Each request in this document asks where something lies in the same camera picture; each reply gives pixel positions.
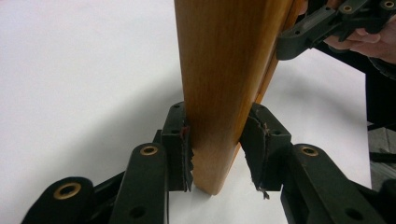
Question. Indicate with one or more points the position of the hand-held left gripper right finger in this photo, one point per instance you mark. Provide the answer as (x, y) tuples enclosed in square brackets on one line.
[(267, 152)]

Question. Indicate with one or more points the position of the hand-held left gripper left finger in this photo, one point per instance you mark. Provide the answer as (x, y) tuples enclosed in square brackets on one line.
[(176, 149)]

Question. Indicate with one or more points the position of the wooden board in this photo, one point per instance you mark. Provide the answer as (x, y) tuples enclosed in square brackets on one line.
[(221, 77)]

